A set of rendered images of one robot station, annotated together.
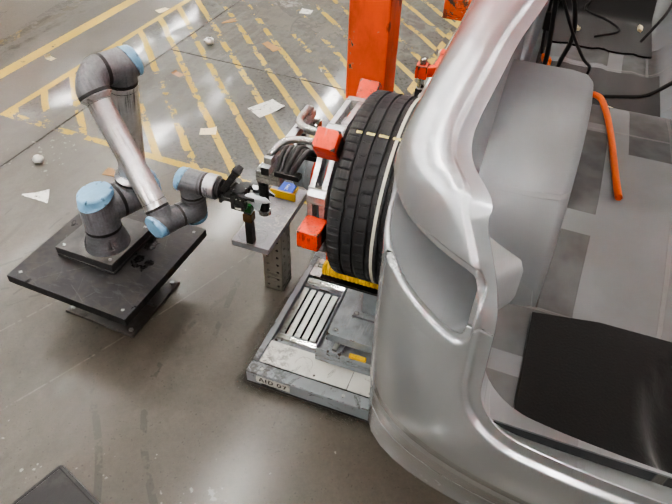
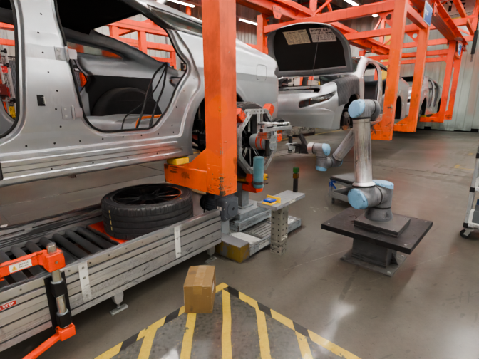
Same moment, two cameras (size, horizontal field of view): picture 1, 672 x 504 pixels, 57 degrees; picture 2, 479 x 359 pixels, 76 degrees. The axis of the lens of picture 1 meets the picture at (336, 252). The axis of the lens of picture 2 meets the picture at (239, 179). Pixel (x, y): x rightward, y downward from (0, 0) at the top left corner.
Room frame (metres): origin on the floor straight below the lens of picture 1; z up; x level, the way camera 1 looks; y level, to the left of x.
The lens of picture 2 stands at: (4.32, 0.80, 1.17)
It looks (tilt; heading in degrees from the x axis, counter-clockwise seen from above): 14 degrees down; 201
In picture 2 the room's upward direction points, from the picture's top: straight up
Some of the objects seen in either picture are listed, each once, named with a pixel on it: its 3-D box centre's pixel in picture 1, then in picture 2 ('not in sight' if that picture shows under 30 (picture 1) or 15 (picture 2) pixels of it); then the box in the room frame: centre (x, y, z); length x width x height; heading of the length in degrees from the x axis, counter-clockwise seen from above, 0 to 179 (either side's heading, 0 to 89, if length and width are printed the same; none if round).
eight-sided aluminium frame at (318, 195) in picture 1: (343, 179); (256, 140); (1.81, -0.02, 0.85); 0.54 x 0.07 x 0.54; 161
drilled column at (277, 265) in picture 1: (276, 250); (279, 227); (2.11, 0.28, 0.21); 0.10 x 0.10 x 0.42; 71
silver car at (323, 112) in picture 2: not in sight; (339, 87); (-3.12, 0.32, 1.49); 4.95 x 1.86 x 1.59; 161
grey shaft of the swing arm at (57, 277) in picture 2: (419, 96); (58, 291); (3.44, -0.47, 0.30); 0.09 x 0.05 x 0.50; 161
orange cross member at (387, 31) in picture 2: not in sight; (357, 41); (-3.91, 0.60, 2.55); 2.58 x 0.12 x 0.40; 71
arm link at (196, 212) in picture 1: (192, 207); (322, 162); (1.81, 0.55, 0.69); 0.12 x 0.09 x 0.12; 139
